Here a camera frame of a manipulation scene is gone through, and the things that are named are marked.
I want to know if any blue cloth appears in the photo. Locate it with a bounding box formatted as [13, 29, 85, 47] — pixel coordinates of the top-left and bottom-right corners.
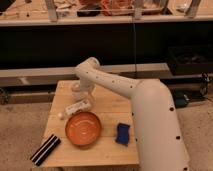
[115, 123, 130, 145]

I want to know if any thin vertical cable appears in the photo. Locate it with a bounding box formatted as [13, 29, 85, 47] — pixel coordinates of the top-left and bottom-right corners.
[131, 18, 138, 80]

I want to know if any wooden table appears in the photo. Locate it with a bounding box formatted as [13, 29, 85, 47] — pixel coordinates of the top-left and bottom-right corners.
[43, 81, 139, 167]

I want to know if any black box right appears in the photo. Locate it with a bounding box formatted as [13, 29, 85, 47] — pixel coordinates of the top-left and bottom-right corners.
[166, 45, 213, 75]

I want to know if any long background workbench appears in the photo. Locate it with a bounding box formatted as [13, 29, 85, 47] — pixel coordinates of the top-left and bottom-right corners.
[0, 0, 213, 27]

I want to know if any white tube bottle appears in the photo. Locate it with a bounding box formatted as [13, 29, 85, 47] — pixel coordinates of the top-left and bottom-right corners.
[58, 99, 92, 120]

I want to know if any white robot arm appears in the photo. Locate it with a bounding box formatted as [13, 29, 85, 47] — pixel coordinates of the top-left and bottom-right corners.
[73, 57, 190, 171]

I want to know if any orange bowl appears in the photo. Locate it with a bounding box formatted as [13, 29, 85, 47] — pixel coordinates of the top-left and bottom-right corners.
[65, 112, 102, 146]

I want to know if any low grey shelf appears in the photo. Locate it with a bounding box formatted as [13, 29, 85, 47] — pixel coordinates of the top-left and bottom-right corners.
[0, 63, 171, 87]

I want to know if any white ceramic cup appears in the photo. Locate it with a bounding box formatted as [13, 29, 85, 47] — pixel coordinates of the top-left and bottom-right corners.
[71, 83, 87, 101]

